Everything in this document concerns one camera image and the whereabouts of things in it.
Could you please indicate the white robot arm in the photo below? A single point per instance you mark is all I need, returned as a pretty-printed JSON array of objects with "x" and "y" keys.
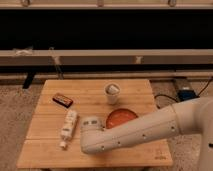
[{"x": 188, "y": 117}]

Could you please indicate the white paper cup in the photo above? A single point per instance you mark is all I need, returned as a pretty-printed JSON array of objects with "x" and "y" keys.
[{"x": 112, "y": 91}]

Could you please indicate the orange bowl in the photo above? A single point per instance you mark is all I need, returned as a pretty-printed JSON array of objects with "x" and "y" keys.
[{"x": 119, "y": 116}]

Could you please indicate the dark candy bar wrapper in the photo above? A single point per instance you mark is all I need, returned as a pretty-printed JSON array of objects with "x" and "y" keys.
[{"x": 62, "y": 100}]

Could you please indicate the white plastic bottle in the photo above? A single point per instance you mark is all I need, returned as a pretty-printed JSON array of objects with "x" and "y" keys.
[{"x": 68, "y": 128}]

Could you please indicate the black power adapter box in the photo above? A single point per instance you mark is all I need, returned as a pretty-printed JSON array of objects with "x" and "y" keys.
[{"x": 185, "y": 95}]

